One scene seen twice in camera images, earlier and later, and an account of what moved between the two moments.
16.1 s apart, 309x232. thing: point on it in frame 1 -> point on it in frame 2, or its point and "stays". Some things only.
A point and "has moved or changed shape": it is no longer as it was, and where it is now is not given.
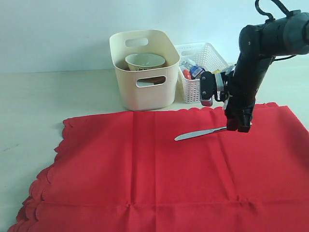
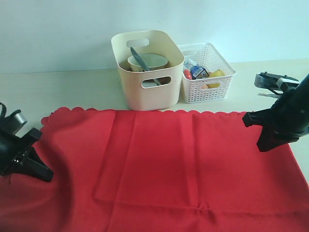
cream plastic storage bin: (145, 90) stays
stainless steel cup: (143, 84) has moved or changed shape
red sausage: (187, 74) stays
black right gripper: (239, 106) -> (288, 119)
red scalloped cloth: (124, 172) has moved or changed shape
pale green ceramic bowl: (140, 61) stays
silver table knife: (198, 133) -> (146, 67)
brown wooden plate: (154, 80) has moved or changed shape
